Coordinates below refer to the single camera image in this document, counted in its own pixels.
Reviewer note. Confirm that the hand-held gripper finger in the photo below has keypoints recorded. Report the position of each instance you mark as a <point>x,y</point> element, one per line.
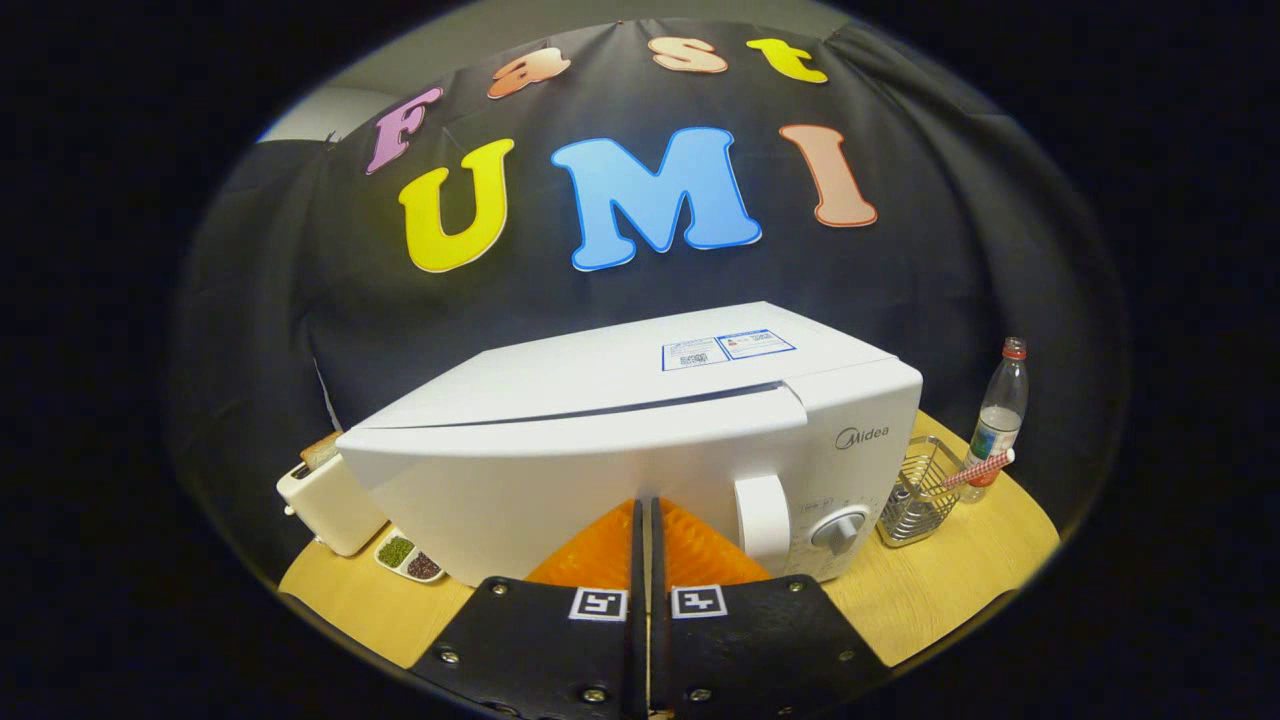
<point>637,640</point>
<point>658,640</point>

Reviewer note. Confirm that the white toaster oven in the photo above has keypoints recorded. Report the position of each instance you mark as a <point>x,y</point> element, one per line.
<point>600,470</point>

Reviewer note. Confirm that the cream bread toaster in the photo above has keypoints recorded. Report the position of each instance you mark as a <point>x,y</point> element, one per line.
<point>335,510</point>

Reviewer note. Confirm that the white divided dish with beans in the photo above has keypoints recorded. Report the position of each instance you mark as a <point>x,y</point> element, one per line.
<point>410,558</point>

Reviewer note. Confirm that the red checkered straw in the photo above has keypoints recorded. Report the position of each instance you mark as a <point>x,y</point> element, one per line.
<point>980,467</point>

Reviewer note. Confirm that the toast slice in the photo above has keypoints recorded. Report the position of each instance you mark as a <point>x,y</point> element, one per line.
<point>322,451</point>

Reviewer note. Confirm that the clear bottle with red label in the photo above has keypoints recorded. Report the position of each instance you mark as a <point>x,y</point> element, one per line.
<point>997,420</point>

